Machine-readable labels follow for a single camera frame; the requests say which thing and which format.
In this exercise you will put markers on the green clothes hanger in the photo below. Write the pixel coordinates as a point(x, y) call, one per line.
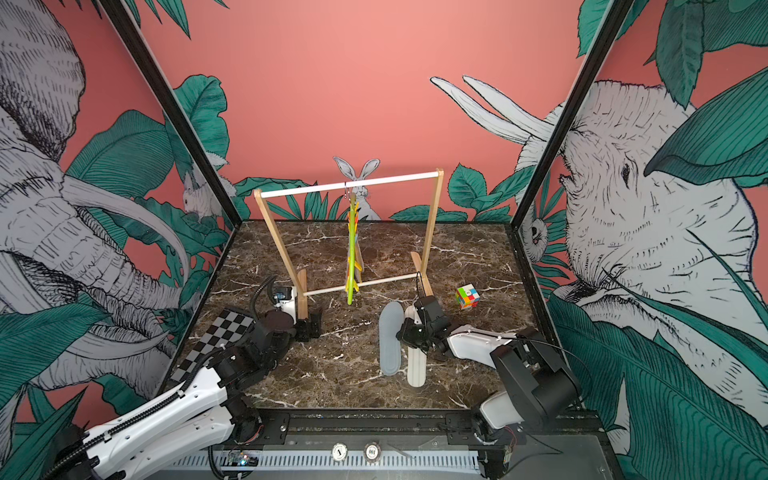
point(353, 267)

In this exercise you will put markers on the white perforated vent strip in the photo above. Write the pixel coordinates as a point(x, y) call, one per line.
point(449, 461)

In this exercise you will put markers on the round gauge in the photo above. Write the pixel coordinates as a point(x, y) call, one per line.
point(372, 452)
point(339, 452)

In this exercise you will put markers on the black frame post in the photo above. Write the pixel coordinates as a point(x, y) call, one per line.
point(612, 22)
point(128, 31)

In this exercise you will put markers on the white striped fabric insole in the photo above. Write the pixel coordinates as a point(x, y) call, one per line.
point(417, 359)

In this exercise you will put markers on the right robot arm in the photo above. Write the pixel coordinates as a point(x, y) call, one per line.
point(538, 384)

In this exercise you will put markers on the right black frame post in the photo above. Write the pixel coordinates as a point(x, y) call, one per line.
point(612, 22)

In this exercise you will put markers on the wooden hanger rack frame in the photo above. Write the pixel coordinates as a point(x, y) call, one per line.
point(299, 277)

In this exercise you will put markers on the checkerboard calibration plate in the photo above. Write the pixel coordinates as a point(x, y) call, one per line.
point(228, 327)

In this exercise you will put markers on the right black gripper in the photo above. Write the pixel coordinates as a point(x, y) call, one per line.
point(406, 334)

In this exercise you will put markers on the left black frame post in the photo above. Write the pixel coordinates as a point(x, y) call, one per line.
point(128, 31)

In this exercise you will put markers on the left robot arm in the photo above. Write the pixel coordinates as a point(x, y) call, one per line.
point(208, 408)

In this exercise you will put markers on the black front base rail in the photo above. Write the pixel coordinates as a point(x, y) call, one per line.
point(457, 427)

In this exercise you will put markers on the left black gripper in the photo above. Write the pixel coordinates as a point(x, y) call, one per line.
point(308, 333)

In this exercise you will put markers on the small green circuit board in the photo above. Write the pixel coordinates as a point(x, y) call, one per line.
point(241, 460)

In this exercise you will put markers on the multicoloured puzzle cube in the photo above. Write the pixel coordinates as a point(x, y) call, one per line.
point(467, 296)

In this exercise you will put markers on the right round gauge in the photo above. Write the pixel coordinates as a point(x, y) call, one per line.
point(372, 452)

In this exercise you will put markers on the left round gauge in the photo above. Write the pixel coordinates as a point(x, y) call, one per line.
point(339, 452)

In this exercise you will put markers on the grey bubbled foam insole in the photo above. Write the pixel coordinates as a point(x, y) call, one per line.
point(390, 322)

